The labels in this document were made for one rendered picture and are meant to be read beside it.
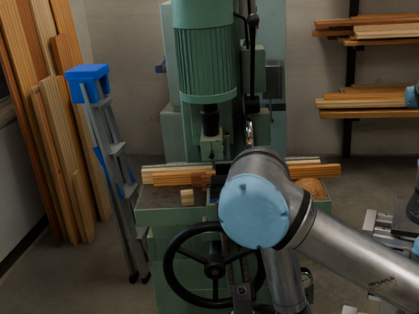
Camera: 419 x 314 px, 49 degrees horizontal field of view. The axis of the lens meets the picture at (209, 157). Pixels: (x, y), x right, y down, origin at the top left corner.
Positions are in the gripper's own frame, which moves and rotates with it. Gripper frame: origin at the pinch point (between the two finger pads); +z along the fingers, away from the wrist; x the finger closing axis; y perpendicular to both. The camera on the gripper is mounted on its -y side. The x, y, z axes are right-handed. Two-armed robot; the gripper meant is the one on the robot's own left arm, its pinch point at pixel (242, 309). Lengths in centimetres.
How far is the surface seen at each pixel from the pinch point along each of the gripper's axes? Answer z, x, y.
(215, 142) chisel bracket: 13.5, -5.4, -47.8
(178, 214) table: 12.7, -17.8, -26.2
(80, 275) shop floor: 132, -89, 6
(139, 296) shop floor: 115, -53, 16
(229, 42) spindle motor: -2, 1, -74
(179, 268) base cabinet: 22.7, -19.5, -8.9
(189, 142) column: 38, -16, -52
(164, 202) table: 15.2, -22.4, -30.3
